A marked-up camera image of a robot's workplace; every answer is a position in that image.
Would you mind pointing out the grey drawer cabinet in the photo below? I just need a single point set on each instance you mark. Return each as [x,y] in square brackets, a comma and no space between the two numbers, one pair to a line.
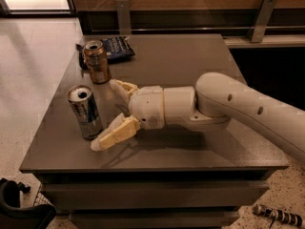
[170,178]

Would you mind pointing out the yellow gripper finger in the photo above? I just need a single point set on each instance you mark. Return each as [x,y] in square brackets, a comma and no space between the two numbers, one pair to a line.
[121,129]
[124,89]

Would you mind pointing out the left metal wall bracket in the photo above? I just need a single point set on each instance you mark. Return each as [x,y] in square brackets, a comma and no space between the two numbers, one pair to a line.
[123,16]

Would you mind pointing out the gold brown drink can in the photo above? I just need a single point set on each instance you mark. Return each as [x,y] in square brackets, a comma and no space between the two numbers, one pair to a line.
[96,60]

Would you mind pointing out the silver blue redbull can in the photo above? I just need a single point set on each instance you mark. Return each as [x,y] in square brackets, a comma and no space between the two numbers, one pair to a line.
[83,104]

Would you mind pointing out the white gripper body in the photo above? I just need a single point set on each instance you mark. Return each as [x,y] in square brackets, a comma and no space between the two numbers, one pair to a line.
[147,107]

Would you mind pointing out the metal wall bracket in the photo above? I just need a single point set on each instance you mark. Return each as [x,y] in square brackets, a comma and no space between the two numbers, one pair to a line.
[257,31]
[123,16]

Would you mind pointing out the blue snack bag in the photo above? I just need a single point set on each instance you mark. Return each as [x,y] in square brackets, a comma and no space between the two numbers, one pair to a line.
[117,48]

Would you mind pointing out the right metal wall bracket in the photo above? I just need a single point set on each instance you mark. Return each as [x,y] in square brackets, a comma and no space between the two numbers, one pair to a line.
[257,31]

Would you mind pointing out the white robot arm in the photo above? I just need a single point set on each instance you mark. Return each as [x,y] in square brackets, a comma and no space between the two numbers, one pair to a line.
[209,105]

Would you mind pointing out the black chair base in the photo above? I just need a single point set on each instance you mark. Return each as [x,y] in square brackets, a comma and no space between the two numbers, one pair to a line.
[13,216]

